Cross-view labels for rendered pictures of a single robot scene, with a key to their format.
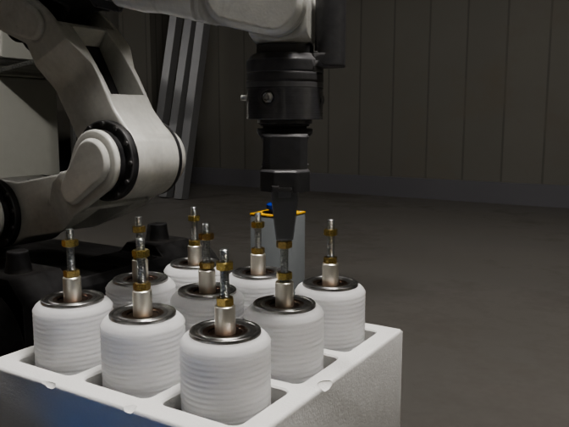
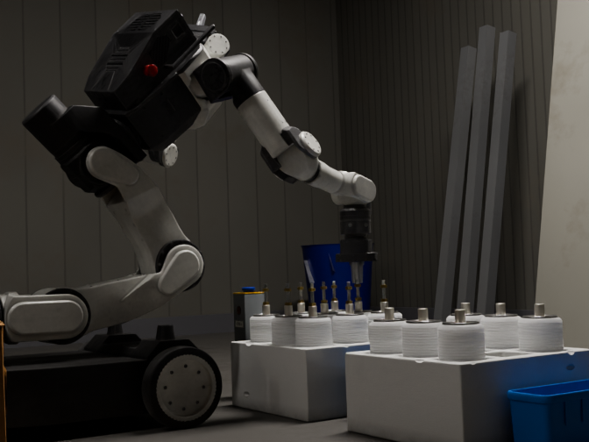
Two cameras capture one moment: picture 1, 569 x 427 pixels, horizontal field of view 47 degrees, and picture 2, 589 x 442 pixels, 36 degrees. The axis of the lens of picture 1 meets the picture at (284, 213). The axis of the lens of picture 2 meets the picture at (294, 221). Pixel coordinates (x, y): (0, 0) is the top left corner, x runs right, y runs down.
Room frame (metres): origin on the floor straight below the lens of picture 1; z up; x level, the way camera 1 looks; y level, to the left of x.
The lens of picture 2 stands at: (-0.18, 2.39, 0.37)
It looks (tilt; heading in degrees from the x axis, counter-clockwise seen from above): 3 degrees up; 295
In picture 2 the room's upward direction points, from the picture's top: 2 degrees counter-clockwise
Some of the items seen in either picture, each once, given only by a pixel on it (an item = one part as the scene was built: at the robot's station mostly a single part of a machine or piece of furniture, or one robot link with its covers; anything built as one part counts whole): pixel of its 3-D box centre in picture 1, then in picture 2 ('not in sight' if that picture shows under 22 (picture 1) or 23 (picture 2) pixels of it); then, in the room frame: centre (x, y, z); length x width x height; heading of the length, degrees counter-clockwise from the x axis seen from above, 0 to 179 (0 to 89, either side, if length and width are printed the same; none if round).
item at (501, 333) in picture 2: not in sight; (502, 355); (0.29, 0.29, 0.16); 0.10 x 0.10 x 0.18
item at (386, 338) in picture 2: not in sight; (391, 360); (0.52, 0.43, 0.16); 0.10 x 0.10 x 0.18
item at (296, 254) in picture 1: (278, 302); (250, 345); (1.11, 0.01, 0.16); 0.07 x 0.07 x 0.31; 58
